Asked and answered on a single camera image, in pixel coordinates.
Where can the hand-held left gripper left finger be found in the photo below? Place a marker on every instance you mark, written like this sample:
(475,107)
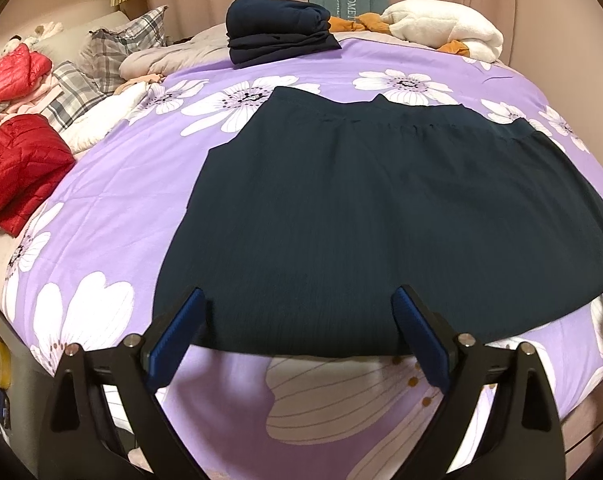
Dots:
(174,335)

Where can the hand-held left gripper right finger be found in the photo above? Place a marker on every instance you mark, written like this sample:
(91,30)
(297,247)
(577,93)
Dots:
(421,335)

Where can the dark teal garment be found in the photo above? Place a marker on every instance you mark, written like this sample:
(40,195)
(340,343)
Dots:
(371,220)

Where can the pale pink clothes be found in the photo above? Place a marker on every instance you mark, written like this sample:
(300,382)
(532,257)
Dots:
(31,100)

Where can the folded navy clothes stack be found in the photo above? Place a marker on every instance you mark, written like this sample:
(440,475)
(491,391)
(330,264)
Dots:
(276,30)

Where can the purple floral bed sheet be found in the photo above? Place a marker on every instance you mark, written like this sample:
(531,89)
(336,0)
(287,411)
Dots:
(131,220)

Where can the red puffer jacket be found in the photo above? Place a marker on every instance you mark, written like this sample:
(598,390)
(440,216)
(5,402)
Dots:
(14,77)
(24,165)

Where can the white cloth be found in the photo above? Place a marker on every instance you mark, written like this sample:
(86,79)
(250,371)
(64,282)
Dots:
(106,115)

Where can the peach cloth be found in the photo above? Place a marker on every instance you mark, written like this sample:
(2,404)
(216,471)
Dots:
(141,80)

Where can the plaid cloth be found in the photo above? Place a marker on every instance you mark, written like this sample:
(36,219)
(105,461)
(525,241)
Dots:
(71,95)

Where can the lilac grey quilt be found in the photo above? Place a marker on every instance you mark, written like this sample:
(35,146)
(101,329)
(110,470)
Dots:
(181,55)

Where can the plaid pillow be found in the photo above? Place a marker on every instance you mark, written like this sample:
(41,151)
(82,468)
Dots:
(126,42)

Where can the white fleece blanket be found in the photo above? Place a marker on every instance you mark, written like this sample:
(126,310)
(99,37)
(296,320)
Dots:
(446,27)

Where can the cream headboard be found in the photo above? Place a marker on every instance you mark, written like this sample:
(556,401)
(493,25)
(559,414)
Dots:
(89,27)

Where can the orange cloth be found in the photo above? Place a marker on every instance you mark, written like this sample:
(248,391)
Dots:
(346,24)

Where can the white plush toy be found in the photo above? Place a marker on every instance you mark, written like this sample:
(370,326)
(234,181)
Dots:
(36,35)

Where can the grey bed frame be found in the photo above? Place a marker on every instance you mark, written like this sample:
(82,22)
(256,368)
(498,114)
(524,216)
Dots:
(26,400)

